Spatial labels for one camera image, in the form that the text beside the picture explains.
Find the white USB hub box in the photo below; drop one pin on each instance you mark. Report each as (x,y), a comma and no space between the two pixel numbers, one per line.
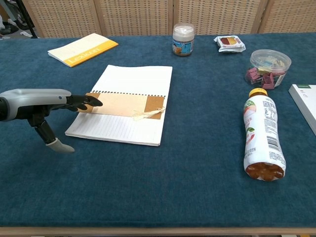
(306,103)

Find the white wrapped snack packet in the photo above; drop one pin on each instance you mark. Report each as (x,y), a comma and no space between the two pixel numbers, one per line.
(229,44)

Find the white open spiral notebook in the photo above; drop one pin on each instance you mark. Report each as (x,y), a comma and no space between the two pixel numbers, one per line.
(138,79)

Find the black tripod stand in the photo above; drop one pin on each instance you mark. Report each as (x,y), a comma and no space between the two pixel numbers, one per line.
(26,17)

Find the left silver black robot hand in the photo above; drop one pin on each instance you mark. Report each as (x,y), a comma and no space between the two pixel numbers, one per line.
(37,98)

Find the blue felt table mat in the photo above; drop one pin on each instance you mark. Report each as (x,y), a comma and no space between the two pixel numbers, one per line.
(148,185)

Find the small white-lidded glass jar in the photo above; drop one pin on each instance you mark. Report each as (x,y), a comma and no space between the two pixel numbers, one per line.
(183,40)

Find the clear tub of binder clips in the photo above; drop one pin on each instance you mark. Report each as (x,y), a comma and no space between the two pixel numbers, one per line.
(267,69)

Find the white yellow Lexicon book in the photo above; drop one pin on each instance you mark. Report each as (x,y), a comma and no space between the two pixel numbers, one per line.
(81,48)

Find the woven wooden folding screen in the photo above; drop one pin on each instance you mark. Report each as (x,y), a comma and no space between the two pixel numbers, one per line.
(138,17)

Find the white yellow-capped drink bottle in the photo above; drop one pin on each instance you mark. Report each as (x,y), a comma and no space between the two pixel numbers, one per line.
(263,133)

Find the brown card with tassel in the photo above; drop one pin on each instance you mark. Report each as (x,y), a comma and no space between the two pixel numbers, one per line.
(123,105)

